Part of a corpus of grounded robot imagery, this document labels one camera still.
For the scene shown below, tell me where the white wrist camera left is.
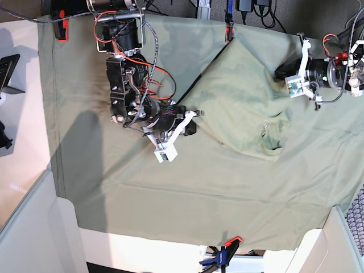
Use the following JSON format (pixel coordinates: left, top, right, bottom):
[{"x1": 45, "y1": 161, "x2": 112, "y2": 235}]
[{"x1": 285, "y1": 75, "x2": 304, "y2": 98}]

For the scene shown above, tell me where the black tablet stand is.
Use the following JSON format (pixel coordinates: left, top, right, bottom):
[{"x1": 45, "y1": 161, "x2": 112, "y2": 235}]
[{"x1": 1, "y1": 54, "x2": 24, "y2": 94}]

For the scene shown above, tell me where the green table cover cloth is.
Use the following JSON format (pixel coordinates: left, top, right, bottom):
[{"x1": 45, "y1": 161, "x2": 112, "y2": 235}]
[{"x1": 38, "y1": 15, "x2": 363, "y2": 250}]

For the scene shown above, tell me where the orange black clamp left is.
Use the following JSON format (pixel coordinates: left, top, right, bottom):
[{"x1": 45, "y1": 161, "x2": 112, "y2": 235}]
[{"x1": 52, "y1": 10, "x2": 68, "y2": 42}]

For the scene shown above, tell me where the black power adapter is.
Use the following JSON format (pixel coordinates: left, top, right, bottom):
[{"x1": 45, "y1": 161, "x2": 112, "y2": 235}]
[{"x1": 236, "y1": 0, "x2": 254, "y2": 13}]

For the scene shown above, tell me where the black object table edge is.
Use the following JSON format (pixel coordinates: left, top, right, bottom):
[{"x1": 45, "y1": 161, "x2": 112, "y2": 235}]
[{"x1": 0, "y1": 122, "x2": 13, "y2": 150}]

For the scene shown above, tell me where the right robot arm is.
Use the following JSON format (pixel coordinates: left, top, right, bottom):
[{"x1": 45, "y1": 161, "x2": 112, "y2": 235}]
[{"x1": 86, "y1": 1, "x2": 203, "y2": 148}]

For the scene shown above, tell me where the blue orange clamp bottom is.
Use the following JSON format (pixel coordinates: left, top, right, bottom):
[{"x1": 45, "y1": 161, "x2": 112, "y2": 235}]
[{"x1": 200, "y1": 236, "x2": 243, "y2": 273}]

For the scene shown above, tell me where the light green T-shirt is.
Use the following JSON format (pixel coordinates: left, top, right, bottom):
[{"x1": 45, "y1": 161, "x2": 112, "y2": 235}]
[{"x1": 180, "y1": 39, "x2": 291, "y2": 162}]

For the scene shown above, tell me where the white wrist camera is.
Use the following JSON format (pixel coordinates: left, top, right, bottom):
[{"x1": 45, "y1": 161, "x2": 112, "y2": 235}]
[
  {"x1": 285, "y1": 75, "x2": 304, "y2": 98},
  {"x1": 154, "y1": 145, "x2": 178, "y2": 163}
]

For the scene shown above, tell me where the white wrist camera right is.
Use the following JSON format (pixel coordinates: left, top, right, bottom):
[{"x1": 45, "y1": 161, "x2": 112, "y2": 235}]
[{"x1": 154, "y1": 145, "x2": 178, "y2": 163}]

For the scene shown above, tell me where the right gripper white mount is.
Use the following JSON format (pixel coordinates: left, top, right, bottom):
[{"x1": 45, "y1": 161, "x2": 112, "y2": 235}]
[{"x1": 142, "y1": 106, "x2": 204, "y2": 151}]

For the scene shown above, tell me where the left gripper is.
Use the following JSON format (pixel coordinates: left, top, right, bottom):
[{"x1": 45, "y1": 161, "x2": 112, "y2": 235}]
[{"x1": 275, "y1": 32, "x2": 330, "y2": 111}]

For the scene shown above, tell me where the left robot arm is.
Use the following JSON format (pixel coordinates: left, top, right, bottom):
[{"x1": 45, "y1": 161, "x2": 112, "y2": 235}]
[{"x1": 275, "y1": 7, "x2": 363, "y2": 111}]

